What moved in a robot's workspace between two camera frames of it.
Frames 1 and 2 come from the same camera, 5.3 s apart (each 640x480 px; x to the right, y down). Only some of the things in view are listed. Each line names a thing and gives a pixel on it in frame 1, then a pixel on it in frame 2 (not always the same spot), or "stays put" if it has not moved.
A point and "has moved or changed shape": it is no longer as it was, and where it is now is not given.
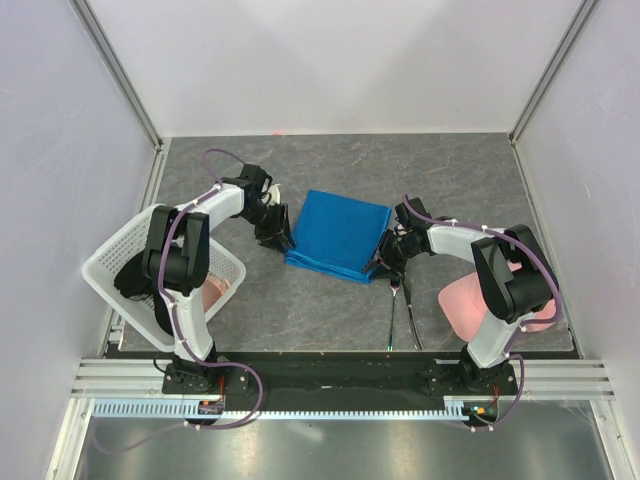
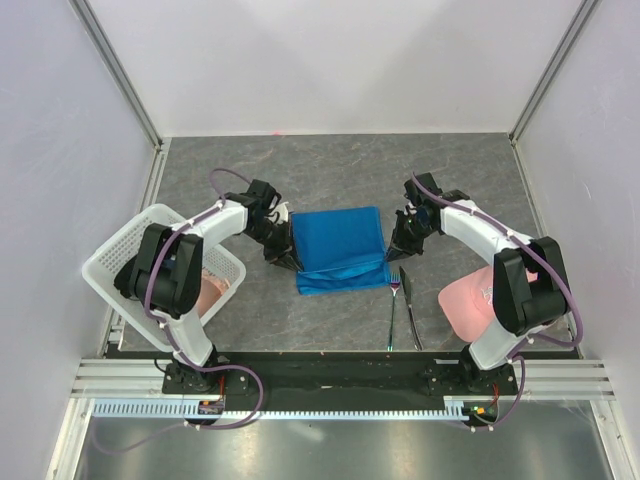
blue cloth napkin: (337, 237) has moved or changed shape
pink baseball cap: (464, 305) stays put
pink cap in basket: (212, 289) stays put
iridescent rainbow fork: (395, 283) stays put
